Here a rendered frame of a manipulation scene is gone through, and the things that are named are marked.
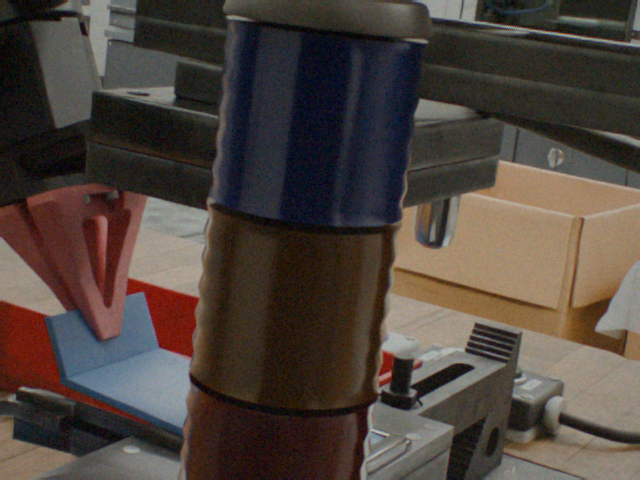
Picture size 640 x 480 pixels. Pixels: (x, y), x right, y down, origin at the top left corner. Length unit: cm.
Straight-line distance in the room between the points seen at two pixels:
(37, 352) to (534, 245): 208
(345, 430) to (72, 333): 38
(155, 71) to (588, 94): 604
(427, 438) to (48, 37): 26
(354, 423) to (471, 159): 35
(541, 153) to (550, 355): 428
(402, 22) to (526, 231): 261
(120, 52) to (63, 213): 602
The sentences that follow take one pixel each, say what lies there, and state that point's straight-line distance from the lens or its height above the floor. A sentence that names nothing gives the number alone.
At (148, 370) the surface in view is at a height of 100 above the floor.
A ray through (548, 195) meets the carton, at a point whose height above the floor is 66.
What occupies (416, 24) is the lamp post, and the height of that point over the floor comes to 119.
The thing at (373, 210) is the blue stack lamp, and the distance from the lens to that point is 23.
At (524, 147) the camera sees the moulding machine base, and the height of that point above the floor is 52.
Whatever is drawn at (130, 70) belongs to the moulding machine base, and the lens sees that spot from 657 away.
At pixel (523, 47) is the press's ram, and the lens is 45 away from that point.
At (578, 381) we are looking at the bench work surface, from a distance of 104.
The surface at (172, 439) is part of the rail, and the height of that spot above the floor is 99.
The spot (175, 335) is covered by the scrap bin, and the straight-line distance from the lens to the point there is 92.
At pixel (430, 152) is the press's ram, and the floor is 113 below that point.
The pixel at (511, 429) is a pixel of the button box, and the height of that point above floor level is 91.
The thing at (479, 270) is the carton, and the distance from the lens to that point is 289.
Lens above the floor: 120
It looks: 13 degrees down
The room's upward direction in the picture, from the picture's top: 7 degrees clockwise
